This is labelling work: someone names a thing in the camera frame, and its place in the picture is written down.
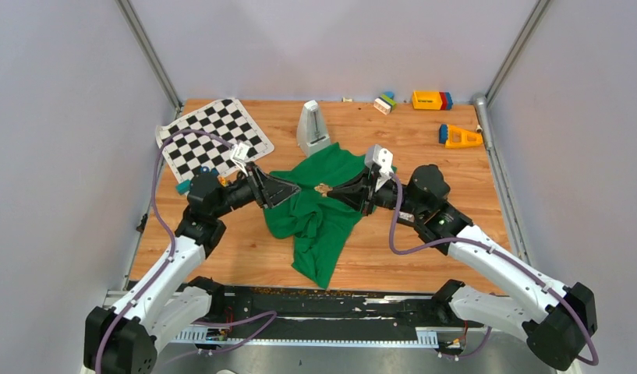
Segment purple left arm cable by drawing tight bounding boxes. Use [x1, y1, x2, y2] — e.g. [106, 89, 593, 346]
[94, 129, 278, 374]

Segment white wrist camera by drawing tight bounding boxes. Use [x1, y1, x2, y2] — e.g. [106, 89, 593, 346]
[229, 142, 250, 174]
[364, 144, 394, 192]

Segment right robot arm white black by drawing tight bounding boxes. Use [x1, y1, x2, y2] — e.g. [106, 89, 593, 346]
[321, 164, 600, 371]

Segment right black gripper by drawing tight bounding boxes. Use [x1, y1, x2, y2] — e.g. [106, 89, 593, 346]
[327, 167, 426, 217]

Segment white green blue toy blocks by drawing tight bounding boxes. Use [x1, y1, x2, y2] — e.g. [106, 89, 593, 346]
[373, 91, 397, 115]

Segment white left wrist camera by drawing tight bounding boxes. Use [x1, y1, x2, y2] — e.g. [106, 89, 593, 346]
[229, 142, 250, 174]

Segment orange blue toy ramp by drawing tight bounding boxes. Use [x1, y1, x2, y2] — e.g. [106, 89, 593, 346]
[438, 124, 483, 149]

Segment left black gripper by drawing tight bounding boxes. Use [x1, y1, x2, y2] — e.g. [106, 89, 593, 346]
[212, 161, 300, 218]

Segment yellow red blue toy block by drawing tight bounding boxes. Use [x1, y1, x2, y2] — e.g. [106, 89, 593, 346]
[412, 90, 453, 111]

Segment grey metal pipe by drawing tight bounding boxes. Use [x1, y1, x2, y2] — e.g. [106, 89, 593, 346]
[472, 93, 493, 151]

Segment grey metronome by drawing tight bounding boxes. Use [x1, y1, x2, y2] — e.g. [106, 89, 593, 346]
[296, 100, 332, 157]

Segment teal toy block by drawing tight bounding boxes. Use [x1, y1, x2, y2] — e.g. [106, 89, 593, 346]
[175, 180, 191, 195]

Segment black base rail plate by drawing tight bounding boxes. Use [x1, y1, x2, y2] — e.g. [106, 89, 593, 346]
[201, 286, 482, 341]

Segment green garment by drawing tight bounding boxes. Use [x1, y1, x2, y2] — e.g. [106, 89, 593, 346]
[264, 143, 365, 289]

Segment black white checkerboard sheet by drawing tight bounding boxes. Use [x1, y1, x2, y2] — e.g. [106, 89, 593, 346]
[155, 98, 274, 183]

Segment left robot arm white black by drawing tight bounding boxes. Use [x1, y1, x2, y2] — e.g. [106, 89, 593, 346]
[83, 162, 301, 373]

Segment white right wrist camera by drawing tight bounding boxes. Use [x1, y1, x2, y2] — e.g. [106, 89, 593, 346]
[364, 144, 394, 192]

